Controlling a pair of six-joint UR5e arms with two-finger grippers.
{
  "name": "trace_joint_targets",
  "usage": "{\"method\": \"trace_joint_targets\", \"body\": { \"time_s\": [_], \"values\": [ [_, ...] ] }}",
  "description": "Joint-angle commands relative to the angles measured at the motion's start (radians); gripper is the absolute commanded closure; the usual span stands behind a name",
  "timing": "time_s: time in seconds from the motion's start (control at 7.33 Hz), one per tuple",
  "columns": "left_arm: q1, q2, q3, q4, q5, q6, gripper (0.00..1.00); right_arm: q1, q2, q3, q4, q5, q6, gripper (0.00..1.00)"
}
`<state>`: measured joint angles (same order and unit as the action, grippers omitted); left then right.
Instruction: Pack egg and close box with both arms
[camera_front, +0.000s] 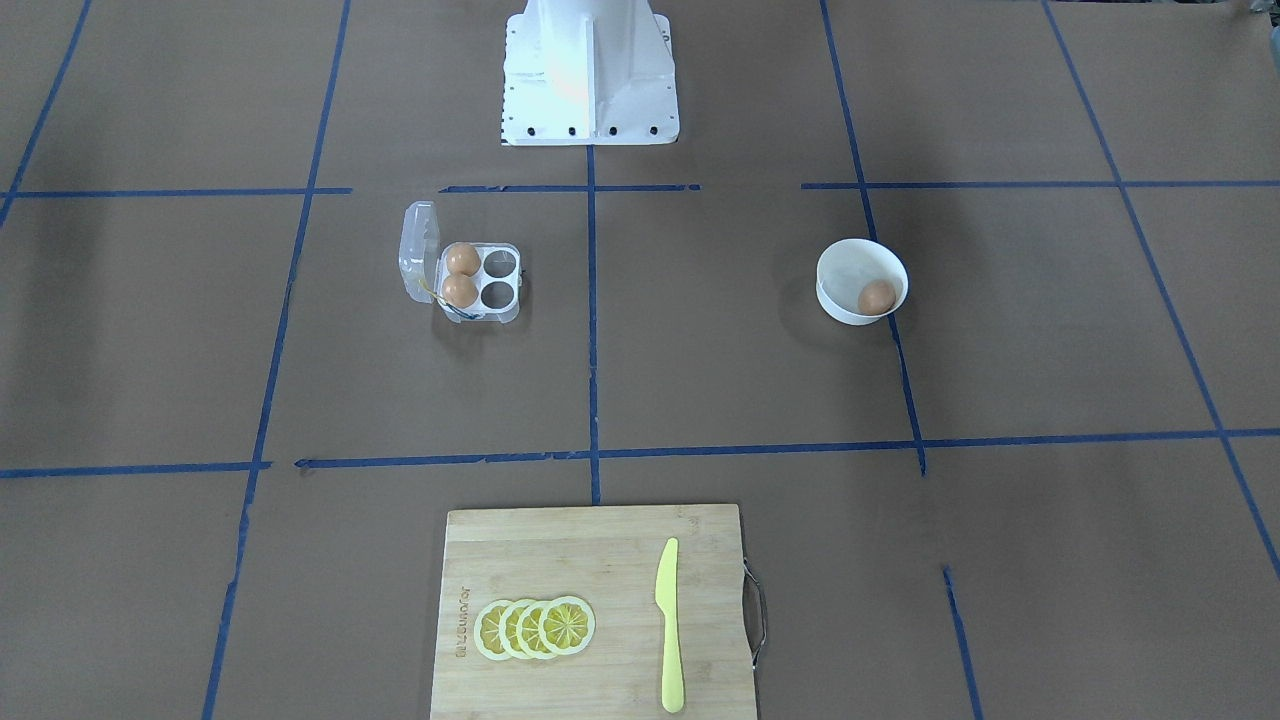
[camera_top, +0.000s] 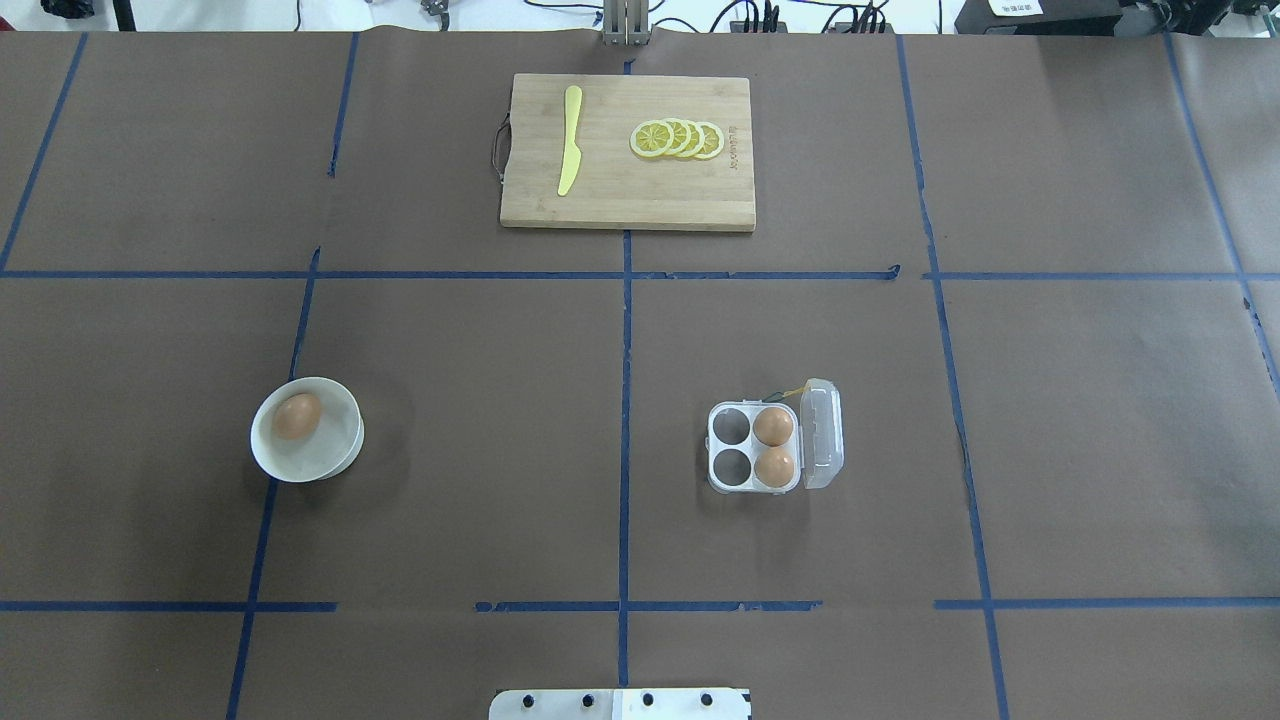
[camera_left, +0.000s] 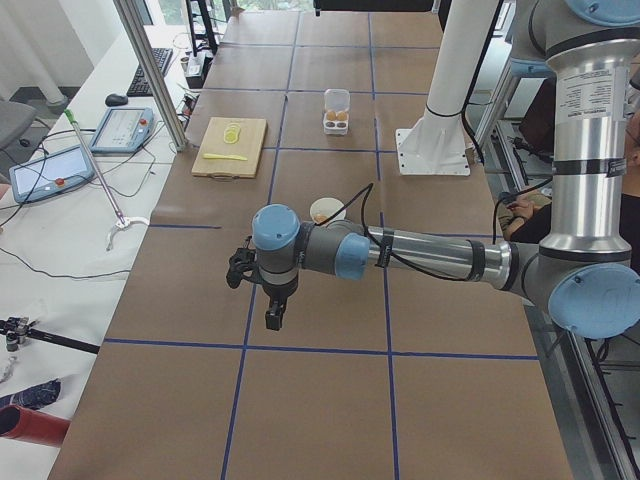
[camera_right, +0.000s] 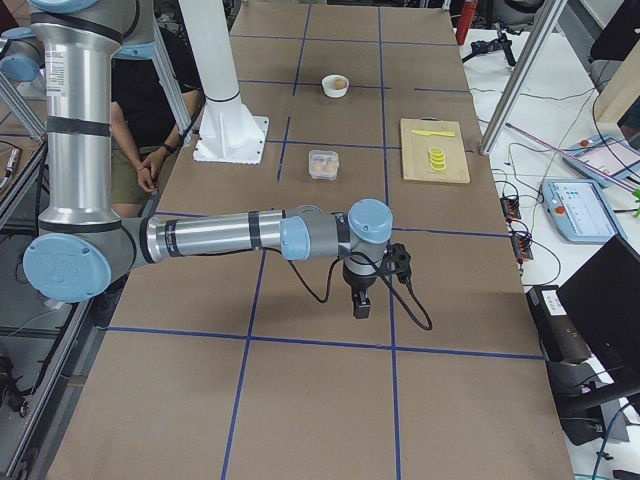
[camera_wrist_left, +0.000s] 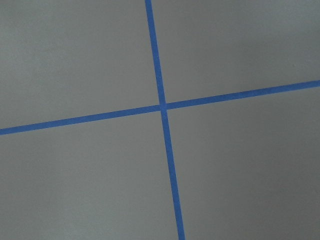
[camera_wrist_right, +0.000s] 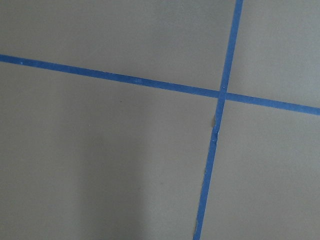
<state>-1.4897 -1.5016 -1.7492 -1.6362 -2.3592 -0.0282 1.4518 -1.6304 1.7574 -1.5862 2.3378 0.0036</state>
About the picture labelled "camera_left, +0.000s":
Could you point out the lemon slice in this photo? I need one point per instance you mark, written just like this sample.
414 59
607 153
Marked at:
231 134

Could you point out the bamboo cutting board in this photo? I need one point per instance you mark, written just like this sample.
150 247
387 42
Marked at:
253 131

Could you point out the blue teach pendant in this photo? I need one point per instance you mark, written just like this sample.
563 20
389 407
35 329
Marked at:
122 130
51 175

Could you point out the yellow plastic knife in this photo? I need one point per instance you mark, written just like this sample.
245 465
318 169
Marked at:
217 156

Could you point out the blue teach pendant far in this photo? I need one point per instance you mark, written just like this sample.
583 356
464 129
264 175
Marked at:
122 130

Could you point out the white bowl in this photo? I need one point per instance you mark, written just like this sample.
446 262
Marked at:
327 206

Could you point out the reacher grabber stick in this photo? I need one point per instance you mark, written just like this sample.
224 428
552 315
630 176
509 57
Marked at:
123 222

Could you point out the red cylinder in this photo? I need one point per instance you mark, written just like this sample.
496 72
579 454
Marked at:
26 425

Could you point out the black tripod rod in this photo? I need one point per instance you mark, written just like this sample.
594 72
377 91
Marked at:
17 330

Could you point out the blue teach pendant near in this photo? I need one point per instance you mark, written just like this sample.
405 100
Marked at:
51 175

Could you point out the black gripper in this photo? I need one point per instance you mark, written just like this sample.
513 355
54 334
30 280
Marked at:
278 292

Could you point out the black computer mouse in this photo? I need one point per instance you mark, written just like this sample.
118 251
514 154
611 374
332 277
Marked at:
113 100

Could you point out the clear plastic egg box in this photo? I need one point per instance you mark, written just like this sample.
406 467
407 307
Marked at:
336 100

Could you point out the white pedestal column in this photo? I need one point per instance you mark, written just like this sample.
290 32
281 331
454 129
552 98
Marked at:
436 144

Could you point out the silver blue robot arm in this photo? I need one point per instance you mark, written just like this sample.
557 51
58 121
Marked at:
579 273

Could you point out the aluminium frame post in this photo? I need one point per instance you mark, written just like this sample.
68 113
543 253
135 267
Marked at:
133 26

